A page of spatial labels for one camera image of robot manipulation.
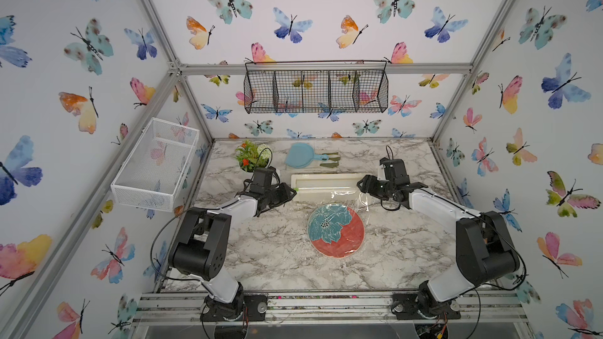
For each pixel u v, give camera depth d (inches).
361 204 36.8
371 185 32.0
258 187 29.1
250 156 36.6
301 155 45.2
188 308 29.8
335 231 35.2
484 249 17.7
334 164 43.4
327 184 38.9
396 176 28.0
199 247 18.3
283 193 32.5
